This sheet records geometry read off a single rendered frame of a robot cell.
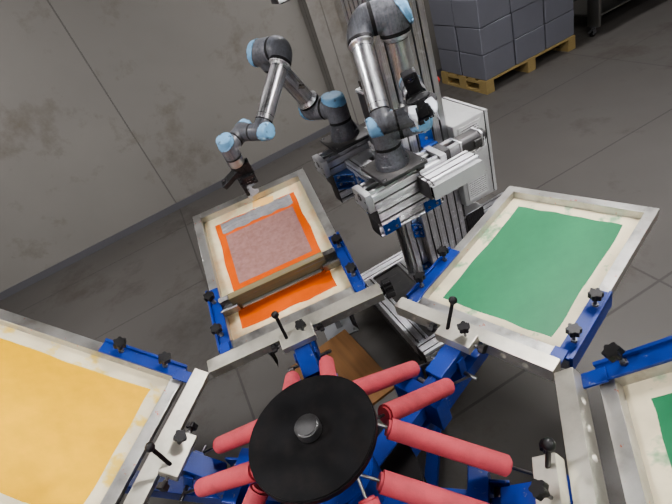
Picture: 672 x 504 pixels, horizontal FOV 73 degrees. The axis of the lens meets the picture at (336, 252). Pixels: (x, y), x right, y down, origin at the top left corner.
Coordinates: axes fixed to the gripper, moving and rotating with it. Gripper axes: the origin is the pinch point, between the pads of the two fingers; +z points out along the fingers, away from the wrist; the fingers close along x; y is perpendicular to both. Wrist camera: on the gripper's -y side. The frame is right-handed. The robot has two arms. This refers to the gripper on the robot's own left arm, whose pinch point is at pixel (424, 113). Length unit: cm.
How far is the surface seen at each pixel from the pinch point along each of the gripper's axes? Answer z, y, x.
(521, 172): -214, 178, -63
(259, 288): -6, 41, 81
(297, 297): -7, 52, 71
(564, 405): 65, 54, -4
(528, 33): -415, 147, -146
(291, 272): -10, 42, 68
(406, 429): 69, 40, 31
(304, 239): -35, 45, 65
